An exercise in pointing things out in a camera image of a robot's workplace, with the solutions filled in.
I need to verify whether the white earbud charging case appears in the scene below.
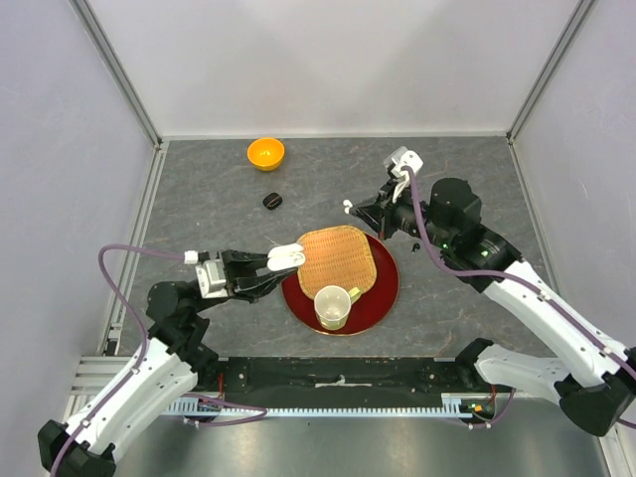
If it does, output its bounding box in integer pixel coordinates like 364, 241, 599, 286
266, 242, 306, 271

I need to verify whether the black earbud charging case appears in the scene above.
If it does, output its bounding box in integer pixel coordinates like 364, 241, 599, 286
262, 192, 282, 211

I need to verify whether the woven bamboo tray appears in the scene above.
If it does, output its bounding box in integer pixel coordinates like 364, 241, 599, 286
297, 226, 378, 299

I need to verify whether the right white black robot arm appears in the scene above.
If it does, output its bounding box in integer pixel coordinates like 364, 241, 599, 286
343, 178, 635, 436

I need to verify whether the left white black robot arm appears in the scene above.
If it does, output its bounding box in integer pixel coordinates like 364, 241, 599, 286
37, 242, 305, 476

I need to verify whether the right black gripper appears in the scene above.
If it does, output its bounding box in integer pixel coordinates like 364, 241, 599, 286
351, 176, 455, 250

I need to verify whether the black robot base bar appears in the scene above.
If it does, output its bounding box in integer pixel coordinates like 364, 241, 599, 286
208, 357, 490, 396

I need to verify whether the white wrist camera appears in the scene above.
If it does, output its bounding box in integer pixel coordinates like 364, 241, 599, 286
384, 146, 423, 203
184, 250, 229, 299

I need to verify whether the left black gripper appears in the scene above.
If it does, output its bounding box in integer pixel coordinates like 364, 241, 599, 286
191, 246, 299, 314

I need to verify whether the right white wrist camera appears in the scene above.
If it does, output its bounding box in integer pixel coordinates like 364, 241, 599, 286
384, 146, 423, 203

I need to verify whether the orange bowl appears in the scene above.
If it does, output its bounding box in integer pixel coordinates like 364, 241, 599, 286
246, 137, 285, 172

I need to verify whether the white slotted cable duct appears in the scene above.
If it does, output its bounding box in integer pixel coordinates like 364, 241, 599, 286
162, 397, 488, 420

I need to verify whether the red round plate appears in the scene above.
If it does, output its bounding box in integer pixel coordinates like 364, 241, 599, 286
281, 233, 399, 336

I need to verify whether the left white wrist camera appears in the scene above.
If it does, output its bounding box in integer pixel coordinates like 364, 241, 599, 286
184, 250, 229, 299

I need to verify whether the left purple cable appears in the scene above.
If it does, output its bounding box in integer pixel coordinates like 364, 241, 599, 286
49, 242, 269, 476

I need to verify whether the cream mug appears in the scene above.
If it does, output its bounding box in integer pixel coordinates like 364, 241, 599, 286
313, 285, 362, 331

